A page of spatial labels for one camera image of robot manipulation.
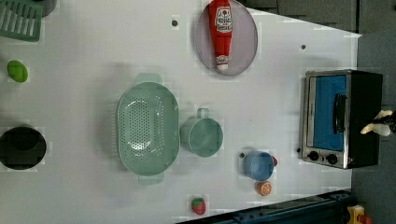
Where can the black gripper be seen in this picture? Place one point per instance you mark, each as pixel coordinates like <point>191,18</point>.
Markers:
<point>386,122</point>

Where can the black toaster oven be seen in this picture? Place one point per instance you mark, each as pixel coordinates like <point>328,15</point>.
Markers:
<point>337,106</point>

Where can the small red toy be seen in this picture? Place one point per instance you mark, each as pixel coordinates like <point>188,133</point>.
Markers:
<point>275,161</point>

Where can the blue cup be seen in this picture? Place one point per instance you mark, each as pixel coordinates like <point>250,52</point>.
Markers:
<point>258,165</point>

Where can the orange slice toy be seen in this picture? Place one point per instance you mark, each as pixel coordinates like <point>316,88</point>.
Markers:
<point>264,188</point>

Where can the grey round plate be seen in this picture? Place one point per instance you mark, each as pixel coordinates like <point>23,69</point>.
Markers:
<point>244,43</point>

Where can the green measuring cup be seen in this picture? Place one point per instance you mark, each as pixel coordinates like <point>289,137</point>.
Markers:
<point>201,135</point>

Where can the red ketchup bottle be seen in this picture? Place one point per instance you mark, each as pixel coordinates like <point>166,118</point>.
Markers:
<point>221,30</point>

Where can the red strawberry toy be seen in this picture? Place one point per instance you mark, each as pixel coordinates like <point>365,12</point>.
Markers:
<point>198,206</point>

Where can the green oval colander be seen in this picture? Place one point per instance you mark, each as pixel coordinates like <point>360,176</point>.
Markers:
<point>148,128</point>

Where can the black round bowl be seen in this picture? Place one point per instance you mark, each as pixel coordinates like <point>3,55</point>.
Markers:
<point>22,148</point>

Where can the green lime toy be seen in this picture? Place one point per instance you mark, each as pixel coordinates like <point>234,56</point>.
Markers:
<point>17,71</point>

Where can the green slotted rack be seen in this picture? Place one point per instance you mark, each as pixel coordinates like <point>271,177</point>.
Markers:
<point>20,19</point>

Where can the blue table frame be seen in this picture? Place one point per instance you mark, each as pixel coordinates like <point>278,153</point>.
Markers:
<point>326,208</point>

